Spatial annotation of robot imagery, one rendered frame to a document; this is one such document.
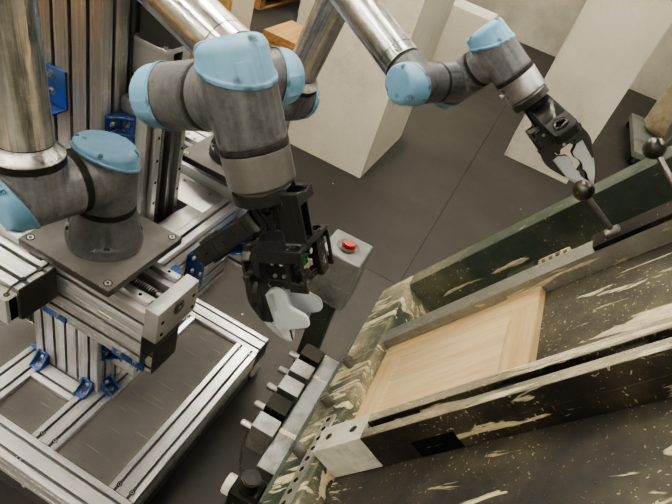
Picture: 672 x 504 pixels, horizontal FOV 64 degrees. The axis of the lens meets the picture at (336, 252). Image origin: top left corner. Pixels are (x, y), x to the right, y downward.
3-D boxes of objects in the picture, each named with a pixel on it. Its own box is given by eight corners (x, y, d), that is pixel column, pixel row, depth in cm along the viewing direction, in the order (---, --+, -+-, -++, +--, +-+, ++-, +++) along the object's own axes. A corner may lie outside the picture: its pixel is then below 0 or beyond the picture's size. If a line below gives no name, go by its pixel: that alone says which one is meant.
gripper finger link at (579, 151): (597, 172, 107) (572, 134, 106) (607, 177, 102) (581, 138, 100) (583, 181, 108) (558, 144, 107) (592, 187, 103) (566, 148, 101)
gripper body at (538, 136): (573, 131, 107) (540, 82, 105) (586, 137, 99) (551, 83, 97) (539, 155, 109) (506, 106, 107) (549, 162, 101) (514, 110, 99)
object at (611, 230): (605, 235, 102) (567, 182, 98) (626, 226, 99) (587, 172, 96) (607, 246, 99) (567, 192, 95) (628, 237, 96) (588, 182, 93)
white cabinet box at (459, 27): (423, 58, 621) (448, -7, 578) (469, 78, 611) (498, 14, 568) (411, 66, 586) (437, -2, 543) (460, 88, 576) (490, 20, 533)
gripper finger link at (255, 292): (266, 329, 63) (249, 265, 59) (255, 328, 64) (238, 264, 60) (285, 307, 67) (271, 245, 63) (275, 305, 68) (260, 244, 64)
